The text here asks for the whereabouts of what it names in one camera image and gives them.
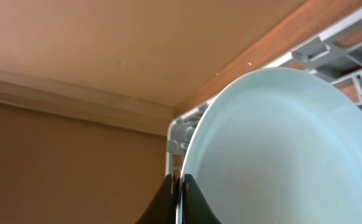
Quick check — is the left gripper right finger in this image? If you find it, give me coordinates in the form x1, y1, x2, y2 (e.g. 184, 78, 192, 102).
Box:
182, 174, 221, 224

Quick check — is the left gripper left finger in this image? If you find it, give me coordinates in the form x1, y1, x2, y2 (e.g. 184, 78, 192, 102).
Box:
136, 174, 179, 224

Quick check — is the light blue plate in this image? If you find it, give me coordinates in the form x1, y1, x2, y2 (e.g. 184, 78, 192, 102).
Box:
182, 68, 362, 223

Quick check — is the grey dishwasher rack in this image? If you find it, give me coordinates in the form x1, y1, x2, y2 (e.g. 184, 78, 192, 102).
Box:
165, 0, 362, 174

